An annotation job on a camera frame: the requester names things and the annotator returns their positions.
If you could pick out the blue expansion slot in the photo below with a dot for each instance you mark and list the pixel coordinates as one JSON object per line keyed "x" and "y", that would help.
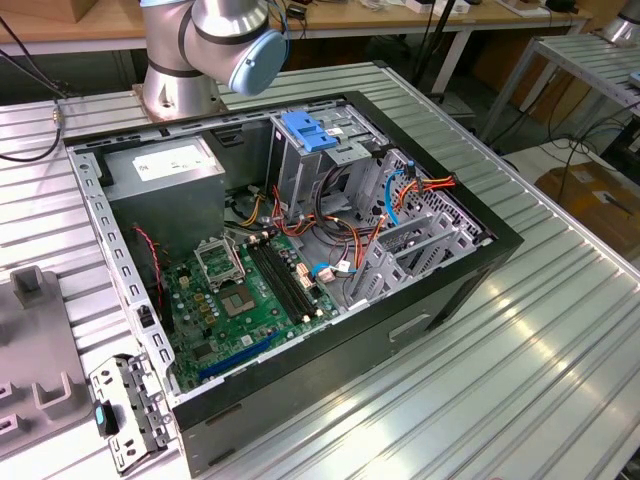
{"x": 235, "y": 357}

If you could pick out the grey metal disk bay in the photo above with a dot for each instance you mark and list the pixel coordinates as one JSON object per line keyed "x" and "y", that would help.
{"x": 380, "y": 270}

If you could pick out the black tripod stand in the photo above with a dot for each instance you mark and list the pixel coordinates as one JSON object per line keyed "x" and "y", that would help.
{"x": 434, "y": 35}

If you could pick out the large brown cardboard box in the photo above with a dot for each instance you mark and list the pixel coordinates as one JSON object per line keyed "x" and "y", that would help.
{"x": 565, "y": 95}

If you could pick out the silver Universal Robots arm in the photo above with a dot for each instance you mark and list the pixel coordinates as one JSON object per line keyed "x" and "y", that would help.
{"x": 225, "y": 25}

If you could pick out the small black desk device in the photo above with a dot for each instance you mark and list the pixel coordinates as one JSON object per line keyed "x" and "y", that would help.
{"x": 560, "y": 5}

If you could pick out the grey power supply unit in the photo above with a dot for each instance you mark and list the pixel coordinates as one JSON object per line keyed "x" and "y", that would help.
{"x": 165, "y": 210}

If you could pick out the CPU socket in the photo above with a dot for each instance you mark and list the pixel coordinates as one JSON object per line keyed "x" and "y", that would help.
{"x": 235, "y": 302}

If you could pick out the black RAM slot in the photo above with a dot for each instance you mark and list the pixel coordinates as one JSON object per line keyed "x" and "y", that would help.
{"x": 287, "y": 279}
{"x": 293, "y": 276}
{"x": 276, "y": 284}
{"x": 282, "y": 281}

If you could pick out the black open PC case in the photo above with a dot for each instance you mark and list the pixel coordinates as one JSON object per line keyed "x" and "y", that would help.
{"x": 310, "y": 370}

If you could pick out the metal slot retention bracket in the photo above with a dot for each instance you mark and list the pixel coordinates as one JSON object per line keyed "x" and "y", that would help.
{"x": 112, "y": 380}

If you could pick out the grey metal drive cage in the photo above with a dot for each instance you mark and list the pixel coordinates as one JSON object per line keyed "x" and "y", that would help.
{"x": 295, "y": 175}

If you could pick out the green motherboard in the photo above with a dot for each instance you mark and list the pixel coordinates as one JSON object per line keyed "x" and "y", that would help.
{"x": 250, "y": 325}

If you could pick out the long wooden desk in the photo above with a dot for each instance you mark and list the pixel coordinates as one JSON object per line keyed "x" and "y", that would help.
{"x": 360, "y": 17}

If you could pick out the teal plastic bracket latch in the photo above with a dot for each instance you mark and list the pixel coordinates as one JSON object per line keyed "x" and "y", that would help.
{"x": 100, "y": 417}

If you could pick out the grey parts rack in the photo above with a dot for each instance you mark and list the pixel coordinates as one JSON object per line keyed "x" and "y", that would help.
{"x": 40, "y": 340}

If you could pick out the blue plastic drive latch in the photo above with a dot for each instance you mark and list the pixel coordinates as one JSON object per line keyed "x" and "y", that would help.
{"x": 307, "y": 132}

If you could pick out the brown cardboard box with label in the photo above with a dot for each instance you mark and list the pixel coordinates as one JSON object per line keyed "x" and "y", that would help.
{"x": 590, "y": 200}

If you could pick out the slatted metal side table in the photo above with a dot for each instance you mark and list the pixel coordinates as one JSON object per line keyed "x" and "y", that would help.
{"x": 580, "y": 55}

